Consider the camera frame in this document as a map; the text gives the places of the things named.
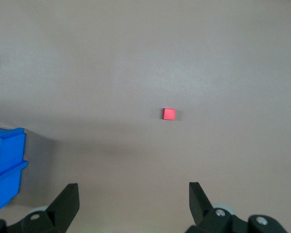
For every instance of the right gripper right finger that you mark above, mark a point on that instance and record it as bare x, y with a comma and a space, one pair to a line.
203, 213

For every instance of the blue plastic storage bin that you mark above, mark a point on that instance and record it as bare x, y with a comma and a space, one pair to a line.
7, 165

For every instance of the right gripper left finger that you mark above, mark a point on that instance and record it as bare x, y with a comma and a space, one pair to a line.
63, 208

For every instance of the red cube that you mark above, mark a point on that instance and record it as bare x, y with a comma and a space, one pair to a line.
169, 114

